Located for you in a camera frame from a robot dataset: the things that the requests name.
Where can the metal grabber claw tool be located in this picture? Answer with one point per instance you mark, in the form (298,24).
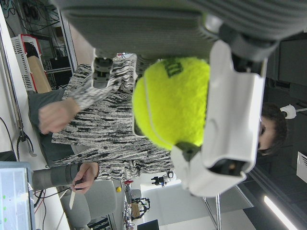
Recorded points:
(22,135)

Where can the white slotted plastic crate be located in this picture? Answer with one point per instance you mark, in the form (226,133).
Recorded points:
(18,62)

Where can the yellow-green tennis ball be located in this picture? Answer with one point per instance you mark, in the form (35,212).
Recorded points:
(175,100)

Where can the long ceiling light strip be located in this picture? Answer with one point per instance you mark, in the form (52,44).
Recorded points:
(279,212)

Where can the brown cardboard sheet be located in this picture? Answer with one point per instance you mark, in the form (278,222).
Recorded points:
(38,76)

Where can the metal stand legs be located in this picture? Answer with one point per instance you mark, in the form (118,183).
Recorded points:
(217,210)

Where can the grey office chair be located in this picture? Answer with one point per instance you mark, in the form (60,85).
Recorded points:
(100,203)

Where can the white vent panel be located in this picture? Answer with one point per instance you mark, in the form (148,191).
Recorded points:
(302,165)

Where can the flat black device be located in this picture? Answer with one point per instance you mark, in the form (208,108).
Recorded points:
(7,156)

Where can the white fixture on rod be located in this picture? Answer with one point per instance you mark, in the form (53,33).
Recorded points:
(289,111)

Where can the grey and white robot hand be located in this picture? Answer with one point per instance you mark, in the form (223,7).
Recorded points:
(148,26)

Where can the person in striped sweater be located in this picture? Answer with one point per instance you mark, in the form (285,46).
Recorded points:
(103,124)

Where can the black equipment box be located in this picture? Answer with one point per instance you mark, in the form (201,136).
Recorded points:
(60,69)

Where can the metal storage rack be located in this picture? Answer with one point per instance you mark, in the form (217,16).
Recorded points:
(45,24)

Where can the small black robot gripper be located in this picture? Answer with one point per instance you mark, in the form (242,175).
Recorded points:
(163,178)

